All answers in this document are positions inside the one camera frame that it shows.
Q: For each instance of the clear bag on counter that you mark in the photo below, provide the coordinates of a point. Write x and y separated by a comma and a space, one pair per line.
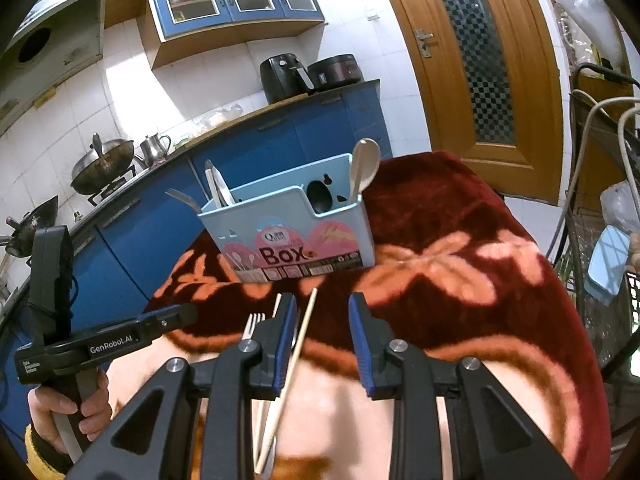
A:
217, 117

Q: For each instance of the black air fryer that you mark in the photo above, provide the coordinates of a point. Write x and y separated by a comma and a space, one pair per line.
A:
280, 77

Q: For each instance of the black spoon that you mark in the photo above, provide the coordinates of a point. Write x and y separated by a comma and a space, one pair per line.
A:
318, 196

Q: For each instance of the crumpled clear plastic bag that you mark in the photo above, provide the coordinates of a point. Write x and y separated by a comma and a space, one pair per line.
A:
620, 205

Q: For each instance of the blue glass door wall cabinet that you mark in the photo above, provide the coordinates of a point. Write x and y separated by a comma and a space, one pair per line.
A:
235, 15

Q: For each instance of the metal wok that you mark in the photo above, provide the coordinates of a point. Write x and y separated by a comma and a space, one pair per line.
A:
100, 170

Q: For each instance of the silver table knife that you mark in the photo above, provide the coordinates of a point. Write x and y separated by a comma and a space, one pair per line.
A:
212, 180

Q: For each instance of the dark wok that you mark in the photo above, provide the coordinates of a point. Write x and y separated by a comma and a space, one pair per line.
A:
35, 225

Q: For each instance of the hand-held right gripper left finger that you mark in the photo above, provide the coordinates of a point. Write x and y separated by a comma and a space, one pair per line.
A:
285, 345

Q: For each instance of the cream plastic spoon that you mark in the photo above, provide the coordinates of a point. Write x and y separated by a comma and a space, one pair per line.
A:
364, 160

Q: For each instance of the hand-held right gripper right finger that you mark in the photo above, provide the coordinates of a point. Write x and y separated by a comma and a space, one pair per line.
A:
361, 345

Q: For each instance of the light blue utensil holder box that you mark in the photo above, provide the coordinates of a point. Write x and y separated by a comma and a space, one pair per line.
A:
280, 232

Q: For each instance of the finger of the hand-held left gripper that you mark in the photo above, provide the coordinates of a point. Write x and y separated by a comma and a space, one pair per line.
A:
170, 316

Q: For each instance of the person's left hand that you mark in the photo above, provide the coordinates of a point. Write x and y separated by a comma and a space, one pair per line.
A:
42, 410

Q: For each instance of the hanging clear plastic bag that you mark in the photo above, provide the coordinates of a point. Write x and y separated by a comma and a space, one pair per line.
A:
590, 10

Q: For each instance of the steel kettle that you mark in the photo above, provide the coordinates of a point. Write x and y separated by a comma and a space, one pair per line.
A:
152, 150

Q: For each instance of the wooden door with glass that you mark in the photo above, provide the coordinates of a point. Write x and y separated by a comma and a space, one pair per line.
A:
530, 85

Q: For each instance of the blue lower kitchen cabinets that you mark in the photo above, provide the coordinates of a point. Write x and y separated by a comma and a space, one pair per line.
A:
150, 240

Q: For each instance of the black metal rack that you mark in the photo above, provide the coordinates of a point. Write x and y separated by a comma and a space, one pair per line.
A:
582, 125

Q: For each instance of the grey range hood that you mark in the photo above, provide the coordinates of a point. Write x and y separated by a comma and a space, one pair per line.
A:
55, 50

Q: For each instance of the dark rice cooker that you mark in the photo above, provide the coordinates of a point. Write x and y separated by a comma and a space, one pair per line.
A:
337, 72

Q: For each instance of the red and pink printed blanket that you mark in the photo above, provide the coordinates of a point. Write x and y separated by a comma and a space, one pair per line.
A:
450, 270

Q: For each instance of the wooden chopstick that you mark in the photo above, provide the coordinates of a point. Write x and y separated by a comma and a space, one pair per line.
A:
300, 340

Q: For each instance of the metal ladle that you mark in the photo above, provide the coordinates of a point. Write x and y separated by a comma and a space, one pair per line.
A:
97, 145

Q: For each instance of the gas stove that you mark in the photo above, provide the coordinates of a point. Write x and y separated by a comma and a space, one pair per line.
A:
115, 185

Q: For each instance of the blue lid container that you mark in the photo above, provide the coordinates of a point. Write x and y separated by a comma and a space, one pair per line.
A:
607, 265

